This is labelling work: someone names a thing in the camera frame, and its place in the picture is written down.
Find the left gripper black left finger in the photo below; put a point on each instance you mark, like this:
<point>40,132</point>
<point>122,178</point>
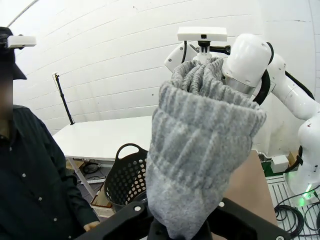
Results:
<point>120,222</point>

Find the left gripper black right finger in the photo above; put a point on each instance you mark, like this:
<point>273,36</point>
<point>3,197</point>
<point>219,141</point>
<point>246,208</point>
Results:
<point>250,225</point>

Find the grey training pants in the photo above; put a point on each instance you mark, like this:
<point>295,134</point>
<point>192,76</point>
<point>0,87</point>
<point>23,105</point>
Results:
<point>200,150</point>

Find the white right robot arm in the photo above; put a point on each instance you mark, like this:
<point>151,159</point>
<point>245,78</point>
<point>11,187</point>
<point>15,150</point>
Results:
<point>250,57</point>

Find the person's left hand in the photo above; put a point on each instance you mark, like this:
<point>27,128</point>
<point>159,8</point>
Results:
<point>90,225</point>

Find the cardboard box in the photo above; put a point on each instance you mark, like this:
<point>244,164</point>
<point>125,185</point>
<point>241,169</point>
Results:
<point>100,201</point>

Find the black perforated laundry basket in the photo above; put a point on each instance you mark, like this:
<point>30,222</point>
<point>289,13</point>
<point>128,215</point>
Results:
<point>125,175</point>

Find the white electrical box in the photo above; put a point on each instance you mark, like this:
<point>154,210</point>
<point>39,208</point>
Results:
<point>280,163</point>

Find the white side table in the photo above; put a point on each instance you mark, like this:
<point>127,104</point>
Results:
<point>100,135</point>

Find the person in dark shirt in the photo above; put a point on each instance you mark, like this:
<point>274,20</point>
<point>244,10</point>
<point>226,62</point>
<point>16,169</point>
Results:
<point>30,162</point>

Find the black tripod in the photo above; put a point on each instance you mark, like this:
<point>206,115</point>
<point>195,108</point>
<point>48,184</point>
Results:
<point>65,105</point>

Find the black cap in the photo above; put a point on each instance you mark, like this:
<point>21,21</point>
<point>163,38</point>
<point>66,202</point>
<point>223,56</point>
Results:
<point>10,60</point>

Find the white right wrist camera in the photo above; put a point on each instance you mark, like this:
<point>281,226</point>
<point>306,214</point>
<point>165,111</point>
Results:
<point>190,33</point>

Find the white head camera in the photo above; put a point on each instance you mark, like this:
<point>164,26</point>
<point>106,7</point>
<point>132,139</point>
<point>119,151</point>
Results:
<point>21,41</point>

